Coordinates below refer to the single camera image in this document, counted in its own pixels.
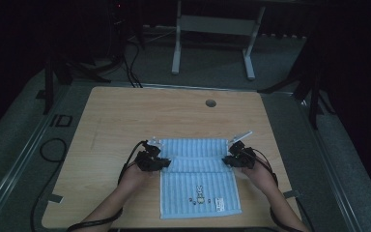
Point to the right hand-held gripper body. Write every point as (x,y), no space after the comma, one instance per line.
(243,156)

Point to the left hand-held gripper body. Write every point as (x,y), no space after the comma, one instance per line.
(149,159)

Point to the light blue striped towel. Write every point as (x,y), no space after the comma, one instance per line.
(199,187)

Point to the person's left hand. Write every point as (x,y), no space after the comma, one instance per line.
(135,177)

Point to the person's right hand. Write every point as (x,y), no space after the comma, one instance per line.
(257,177)

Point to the grey tape piece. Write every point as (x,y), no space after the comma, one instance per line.
(55,198)
(291,194)

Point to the black tripod stand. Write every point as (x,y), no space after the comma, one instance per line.
(314,93)
(49,87)

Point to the white metal table frame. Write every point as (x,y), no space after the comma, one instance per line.
(215,25)

